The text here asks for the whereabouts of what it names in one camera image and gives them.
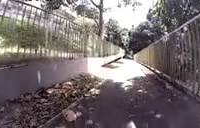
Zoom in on metal railing fence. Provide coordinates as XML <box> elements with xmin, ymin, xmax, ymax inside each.
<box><xmin>133</xmin><ymin>8</ymin><xmax>200</xmax><ymax>100</ymax></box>
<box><xmin>0</xmin><ymin>0</ymin><xmax>126</xmax><ymax>62</ymax></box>

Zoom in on dark leafy trees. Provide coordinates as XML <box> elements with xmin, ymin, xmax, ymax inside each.
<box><xmin>102</xmin><ymin>0</ymin><xmax>200</xmax><ymax>55</ymax></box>

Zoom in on pile of dry leaves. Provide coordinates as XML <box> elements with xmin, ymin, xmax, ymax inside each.
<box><xmin>0</xmin><ymin>73</ymin><xmax>102</xmax><ymax>128</ymax></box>

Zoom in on grey concrete wall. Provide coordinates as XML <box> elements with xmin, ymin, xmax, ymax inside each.
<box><xmin>0</xmin><ymin>53</ymin><xmax>126</xmax><ymax>107</ymax></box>

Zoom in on tall tree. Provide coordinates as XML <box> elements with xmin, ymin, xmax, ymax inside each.
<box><xmin>44</xmin><ymin>0</ymin><xmax>142</xmax><ymax>38</ymax></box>

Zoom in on grey paved path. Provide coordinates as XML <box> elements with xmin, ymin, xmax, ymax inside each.
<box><xmin>41</xmin><ymin>58</ymin><xmax>200</xmax><ymax>128</ymax></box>

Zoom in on concrete kerb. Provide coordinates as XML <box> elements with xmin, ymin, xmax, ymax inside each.
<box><xmin>134</xmin><ymin>59</ymin><xmax>200</xmax><ymax>105</ymax></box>

